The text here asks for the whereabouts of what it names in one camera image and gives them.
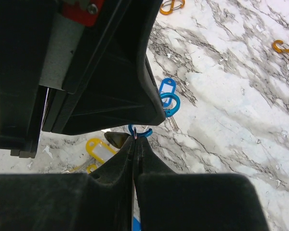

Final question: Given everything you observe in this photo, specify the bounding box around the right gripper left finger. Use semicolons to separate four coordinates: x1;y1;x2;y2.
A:
0;137;135;231

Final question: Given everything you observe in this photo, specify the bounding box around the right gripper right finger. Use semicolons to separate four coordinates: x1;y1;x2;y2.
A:
133;137;269;231

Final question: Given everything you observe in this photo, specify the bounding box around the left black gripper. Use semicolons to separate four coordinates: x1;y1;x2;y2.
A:
0;0;165;158

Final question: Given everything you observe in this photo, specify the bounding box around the yellow key tag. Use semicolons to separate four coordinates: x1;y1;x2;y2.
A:
86;138;117;164

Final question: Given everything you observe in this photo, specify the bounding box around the blue key tag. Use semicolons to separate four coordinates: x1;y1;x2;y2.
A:
132;217;141;231
159;78;176;94

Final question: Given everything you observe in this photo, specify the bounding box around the blue carabiner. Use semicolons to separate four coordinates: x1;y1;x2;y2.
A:
128;124;153;139

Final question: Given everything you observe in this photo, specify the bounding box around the orange s carabiner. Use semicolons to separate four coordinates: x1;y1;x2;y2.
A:
272;40;289;61
159;0;185;15

